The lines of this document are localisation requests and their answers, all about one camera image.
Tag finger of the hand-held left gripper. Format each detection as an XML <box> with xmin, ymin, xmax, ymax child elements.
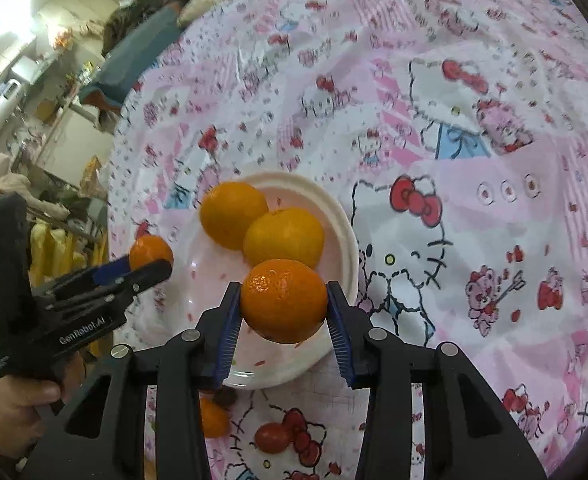
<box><xmin>54</xmin><ymin>259</ymin><xmax>173</xmax><ymax>313</ymax></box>
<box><xmin>48</xmin><ymin>255</ymin><xmax>133</xmax><ymax>301</ymax></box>

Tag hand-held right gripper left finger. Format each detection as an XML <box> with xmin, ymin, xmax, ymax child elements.
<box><xmin>21</xmin><ymin>281</ymin><xmax>245</xmax><ymax>480</ymax></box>

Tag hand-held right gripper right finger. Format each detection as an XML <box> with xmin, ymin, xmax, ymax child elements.
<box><xmin>325</xmin><ymin>280</ymin><xmax>547</xmax><ymax>480</ymax></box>

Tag small orange mandarin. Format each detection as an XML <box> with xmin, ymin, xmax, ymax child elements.
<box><xmin>128</xmin><ymin>235</ymin><xmax>175</xmax><ymax>273</ymax></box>

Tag glossy orange mandarin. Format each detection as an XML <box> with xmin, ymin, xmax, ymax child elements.
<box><xmin>240</xmin><ymin>258</ymin><xmax>329</xmax><ymax>345</ymax></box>

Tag white and pink plate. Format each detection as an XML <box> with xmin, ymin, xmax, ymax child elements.
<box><xmin>171</xmin><ymin>171</ymin><xmax>359</xmax><ymax>391</ymax></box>

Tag person's left hand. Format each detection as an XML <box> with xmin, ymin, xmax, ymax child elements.
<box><xmin>0</xmin><ymin>352</ymin><xmax>84</xmax><ymax>453</ymax></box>

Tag yellow hanging cloths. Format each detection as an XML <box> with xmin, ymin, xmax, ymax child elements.
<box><xmin>28</xmin><ymin>220</ymin><xmax>90</xmax><ymax>288</ymax></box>

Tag dark round fruit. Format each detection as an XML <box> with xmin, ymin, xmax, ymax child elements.
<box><xmin>213</xmin><ymin>387</ymin><xmax>239</xmax><ymax>409</ymax></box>

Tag yellowish orange mandarin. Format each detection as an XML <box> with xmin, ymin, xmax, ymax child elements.
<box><xmin>243</xmin><ymin>208</ymin><xmax>326</xmax><ymax>270</ymax></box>

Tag red cherry tomato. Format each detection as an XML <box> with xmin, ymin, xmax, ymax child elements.
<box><xmin>254</xmin><ymin>422</ymin><xmax>293</xmax><ymax>455</ymax></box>

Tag white cylindrical appliance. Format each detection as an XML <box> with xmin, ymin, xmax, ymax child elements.
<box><xmin>0</xmin><ymin>79</ymin><xmax>25</xmax><ymax>135</ymax></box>

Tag teal cushion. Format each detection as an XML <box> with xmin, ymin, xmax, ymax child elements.
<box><xmin>80</xmin><ymin>7</ymin><xmax>185</xmax><ymax>117</ymax></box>

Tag pink cartoon printed tablecloth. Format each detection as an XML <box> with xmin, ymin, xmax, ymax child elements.
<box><xmin>106</xmin><ymin>0</ymin><xmax>588</xmax><ymax>480</ymax></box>

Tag dark cloth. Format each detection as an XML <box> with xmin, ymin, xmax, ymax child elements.
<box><xmin>102</xmin><ymin>0</ymin><xmax>215</xmax><ymax>57</ymax></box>

